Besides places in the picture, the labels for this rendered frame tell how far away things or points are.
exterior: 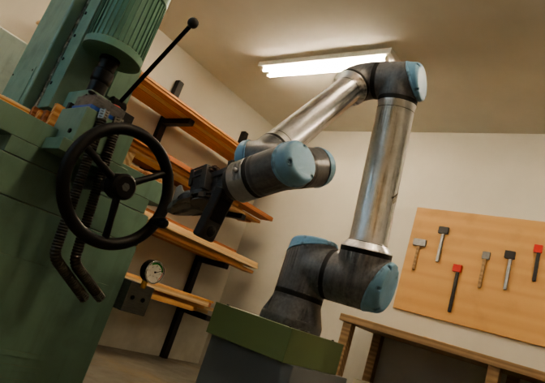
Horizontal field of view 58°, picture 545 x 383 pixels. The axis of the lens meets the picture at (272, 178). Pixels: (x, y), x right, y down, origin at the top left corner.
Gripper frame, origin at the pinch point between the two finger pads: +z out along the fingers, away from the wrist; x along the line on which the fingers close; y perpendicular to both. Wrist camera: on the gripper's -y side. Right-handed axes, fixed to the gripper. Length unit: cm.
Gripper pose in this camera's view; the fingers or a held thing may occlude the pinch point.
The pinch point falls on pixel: (171, 213)
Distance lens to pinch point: 116.9
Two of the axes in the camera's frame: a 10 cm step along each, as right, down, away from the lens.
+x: -6.0, -4.0, -6.9
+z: -8.0, 2.6, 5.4
